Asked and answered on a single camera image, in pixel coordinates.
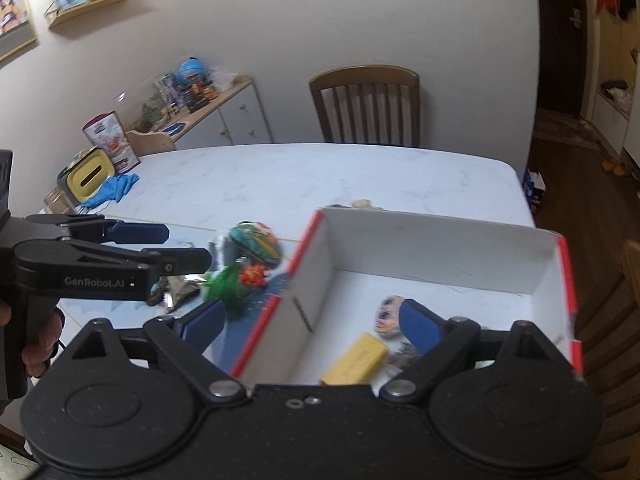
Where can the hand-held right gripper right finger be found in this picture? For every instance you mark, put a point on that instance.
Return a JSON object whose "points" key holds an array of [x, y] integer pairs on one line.
{"points": [[420, 327]]}

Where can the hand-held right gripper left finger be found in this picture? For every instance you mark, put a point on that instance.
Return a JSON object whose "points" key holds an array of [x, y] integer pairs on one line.
{"points": [[207, 322]]}

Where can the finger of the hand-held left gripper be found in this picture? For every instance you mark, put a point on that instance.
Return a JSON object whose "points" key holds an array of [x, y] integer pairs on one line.
{"points": [[140, 233], [185, 261]]}

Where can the silver snack packet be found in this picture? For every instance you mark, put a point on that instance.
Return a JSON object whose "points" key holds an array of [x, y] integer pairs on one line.
{"points": [[177, 291]]}

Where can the dark small packet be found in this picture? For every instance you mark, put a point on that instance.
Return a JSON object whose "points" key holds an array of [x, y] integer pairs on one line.
{"points": [[400, 355]]}

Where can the round printed badge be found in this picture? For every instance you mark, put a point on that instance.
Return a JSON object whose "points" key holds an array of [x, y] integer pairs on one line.
{"points": [[386, 315]]}

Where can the red cardboard box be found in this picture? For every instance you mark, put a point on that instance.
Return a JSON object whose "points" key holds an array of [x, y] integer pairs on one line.
{"points": [[425, 260]]}

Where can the small yellow box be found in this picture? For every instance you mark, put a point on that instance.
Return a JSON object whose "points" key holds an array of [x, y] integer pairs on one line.
{"points": [[357, 360]]}

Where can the embroidered sachet with green tassel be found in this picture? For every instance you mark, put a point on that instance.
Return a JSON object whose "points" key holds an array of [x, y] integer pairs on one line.
{"points": [[255, 242]]}

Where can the person's left hand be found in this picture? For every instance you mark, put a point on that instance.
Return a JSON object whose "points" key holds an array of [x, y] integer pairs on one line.
{"points": [[42, 347]]}

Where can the blue gloves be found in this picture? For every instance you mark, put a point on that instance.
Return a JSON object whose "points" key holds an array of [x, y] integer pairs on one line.
{"points": [[110, 187]]}

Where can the yellow and grey tissue box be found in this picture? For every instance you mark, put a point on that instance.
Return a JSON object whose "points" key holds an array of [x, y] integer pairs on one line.
{"points": [[87, 177]]}

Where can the glass jar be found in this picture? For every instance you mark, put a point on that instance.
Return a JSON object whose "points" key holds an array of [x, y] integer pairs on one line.
{"points": [[55, 201]]}

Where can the small light wooden seat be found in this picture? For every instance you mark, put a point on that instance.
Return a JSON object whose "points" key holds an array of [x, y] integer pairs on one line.
{"points": [[150, 141]]}

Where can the red and white printed box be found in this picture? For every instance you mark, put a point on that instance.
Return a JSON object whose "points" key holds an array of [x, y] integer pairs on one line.
{"points": [[107, 135]]}

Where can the plant terrarium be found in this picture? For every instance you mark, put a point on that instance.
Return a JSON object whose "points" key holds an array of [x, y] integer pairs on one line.
{"points": [[147, 110]]}

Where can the small wooden piece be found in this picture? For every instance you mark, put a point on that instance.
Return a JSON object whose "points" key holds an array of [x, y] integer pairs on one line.
{"points": [[361, 203]]}

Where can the white sideboard with wood top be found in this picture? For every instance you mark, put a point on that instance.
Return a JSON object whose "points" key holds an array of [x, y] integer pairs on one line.
{"points": [[240, 115]]}

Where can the blue globe toy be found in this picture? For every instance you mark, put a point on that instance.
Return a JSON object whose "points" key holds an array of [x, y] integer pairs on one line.
{"points": [[192, 70]]}

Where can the blue and white carton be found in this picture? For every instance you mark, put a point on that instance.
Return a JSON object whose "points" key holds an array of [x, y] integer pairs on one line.
{"points": [[534, 187]]}

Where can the orange slippers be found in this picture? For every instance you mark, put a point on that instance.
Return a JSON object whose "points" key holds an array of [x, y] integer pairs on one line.
{"points": [[614, 166]]}

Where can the dark wooden slatted chair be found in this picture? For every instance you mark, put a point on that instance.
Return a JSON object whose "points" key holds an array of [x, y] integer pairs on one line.
{"points": [[365, 77]]}

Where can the hanging black bag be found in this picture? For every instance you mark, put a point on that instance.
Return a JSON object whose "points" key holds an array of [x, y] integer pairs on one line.
{"points": [[629, 0]]}

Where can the wooden wall shelf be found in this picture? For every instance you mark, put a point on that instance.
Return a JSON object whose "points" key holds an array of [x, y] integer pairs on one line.
{"points": [[95, 7]]}

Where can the framed wall picture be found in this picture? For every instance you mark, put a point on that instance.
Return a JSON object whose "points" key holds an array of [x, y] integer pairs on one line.
{"points": [[15, 15]]}

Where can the white and wood cabinet wall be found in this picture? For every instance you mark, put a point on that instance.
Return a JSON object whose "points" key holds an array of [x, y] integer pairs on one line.
{"points": [[615, 110]]}

